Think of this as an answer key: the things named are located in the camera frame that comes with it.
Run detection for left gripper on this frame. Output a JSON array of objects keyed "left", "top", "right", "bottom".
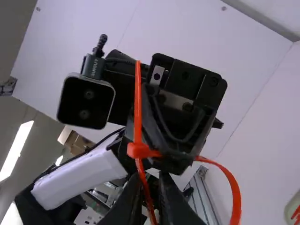
[{"left": 103, "top": 49, "right": 228, "bottom": 176}]

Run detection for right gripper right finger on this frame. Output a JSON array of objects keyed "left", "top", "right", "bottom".
[{"left": 159, "top": 171, "right": 207, "bottom": 225}]

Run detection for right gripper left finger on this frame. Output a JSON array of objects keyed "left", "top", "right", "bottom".
[{"left": 98, "top": 172, "right": 150, "bottom": 225}]

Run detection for orange cable tie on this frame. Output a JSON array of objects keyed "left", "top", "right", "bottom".
[{"left": 126, "top": 60, "right": 242, "bottom": 225}]

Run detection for silver rails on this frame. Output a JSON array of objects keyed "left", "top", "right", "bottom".
[{"left": 185, "top": 164, "right": 221, "bottom": 225}]

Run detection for cardboard box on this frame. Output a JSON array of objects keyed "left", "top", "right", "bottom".
[{"left": 58, "top": 127, "right": 96, "bottom": 156}]

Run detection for pale tray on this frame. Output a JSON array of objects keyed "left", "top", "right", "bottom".
[{"left": 284, "top": 195, "right": 300, "bottom": 225}]

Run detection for ceiling light panel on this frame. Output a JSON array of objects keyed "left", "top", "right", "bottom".
[{"left": 0, "top": 120, "right": 35, "bottom": 183}]

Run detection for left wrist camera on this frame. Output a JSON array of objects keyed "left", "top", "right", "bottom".
[{"left": 56, "top": 72, "right": 116, "bottom": 130}]

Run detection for row of orange cable ties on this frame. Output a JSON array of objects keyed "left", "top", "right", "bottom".
[{"left": 290, "top": 210, "right": 300, "bottom": 224}]

